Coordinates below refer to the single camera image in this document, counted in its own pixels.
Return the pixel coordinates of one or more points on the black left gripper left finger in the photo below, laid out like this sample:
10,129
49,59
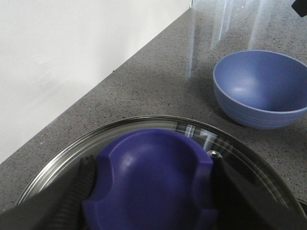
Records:
57,207

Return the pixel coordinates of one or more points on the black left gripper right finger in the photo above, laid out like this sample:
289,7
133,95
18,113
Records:
242,206

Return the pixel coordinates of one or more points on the glass lid with blue knob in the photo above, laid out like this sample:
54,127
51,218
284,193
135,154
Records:
155,173

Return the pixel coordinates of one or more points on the light blue ribbed bowl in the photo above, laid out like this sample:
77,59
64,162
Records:
261,89

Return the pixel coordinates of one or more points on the black object at corner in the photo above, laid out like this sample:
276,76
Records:
300,7

